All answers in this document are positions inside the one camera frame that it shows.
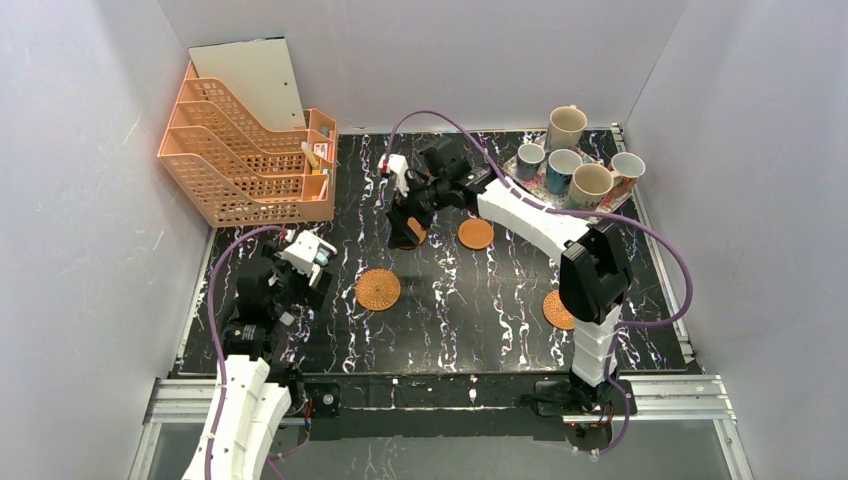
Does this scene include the floral tray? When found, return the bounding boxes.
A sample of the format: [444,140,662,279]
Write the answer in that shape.
[502,128,633,213]

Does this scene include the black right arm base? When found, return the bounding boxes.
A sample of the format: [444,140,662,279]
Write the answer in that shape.
[516,377,638,456]

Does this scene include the large beige floral mug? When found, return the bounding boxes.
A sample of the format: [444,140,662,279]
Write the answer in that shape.
[564,163,615,211]

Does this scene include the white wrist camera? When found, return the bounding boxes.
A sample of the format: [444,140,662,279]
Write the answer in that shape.
[277,229,338,278]
[378,154,409,198]

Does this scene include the orange plastic file organizer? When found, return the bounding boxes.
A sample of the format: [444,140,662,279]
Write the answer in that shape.
[158,66,338,227]

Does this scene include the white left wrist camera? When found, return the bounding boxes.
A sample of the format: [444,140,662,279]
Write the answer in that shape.
[277,229,338,278]

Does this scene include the woven rattan coaster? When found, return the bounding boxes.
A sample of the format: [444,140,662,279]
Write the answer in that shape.
[543,291,576,331]
[355,269,402,311]

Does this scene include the white board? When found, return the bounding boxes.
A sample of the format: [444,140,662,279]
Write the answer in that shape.
[188,37,307,131]

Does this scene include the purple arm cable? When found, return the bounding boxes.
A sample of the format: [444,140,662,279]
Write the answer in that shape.
[382,109,696,457]
[202,225,296,480]

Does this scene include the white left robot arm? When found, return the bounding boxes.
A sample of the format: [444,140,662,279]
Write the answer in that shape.
[183,232,338,479]

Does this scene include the blue patterned mug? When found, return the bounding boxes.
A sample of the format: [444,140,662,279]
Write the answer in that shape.
[544,149,583,195]

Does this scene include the tall beige mug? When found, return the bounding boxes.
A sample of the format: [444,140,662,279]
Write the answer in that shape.
[545,105,588,151]

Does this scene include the light wooden coaster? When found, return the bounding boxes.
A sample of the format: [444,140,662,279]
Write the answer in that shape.
[406,217,427,250]
[457,218,495,250]

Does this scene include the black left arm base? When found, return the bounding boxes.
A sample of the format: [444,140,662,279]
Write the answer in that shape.
[268,362,341,436]

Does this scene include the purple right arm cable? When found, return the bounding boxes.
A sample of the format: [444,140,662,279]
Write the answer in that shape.
[382,109,696,457]

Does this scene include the white and red mug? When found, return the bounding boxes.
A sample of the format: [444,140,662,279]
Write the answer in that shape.
[609,152,646,198]

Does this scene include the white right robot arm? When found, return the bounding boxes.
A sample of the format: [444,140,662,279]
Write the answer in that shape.
[378,137,632,388]

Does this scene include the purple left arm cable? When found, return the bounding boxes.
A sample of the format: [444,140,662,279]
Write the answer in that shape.
[202,225,296,480]

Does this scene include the small grey mug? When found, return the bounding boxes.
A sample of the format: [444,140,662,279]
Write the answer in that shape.
[515,143,546,182]

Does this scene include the aluminium frame rail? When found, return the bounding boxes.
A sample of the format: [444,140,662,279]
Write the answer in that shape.
[129,374,753,480]

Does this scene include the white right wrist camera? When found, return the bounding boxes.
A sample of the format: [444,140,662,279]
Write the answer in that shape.
[378,154,409,198]

